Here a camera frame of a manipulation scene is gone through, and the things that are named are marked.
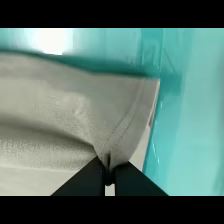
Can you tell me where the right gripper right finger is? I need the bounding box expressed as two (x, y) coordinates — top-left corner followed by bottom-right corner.
(113, 160), (169, 197)

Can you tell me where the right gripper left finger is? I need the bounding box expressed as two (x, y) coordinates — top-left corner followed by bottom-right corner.
(50, 155), (107, 197)

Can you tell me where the grey T-shirt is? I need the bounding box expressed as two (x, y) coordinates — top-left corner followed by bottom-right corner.
(0, 50), (161, 197)

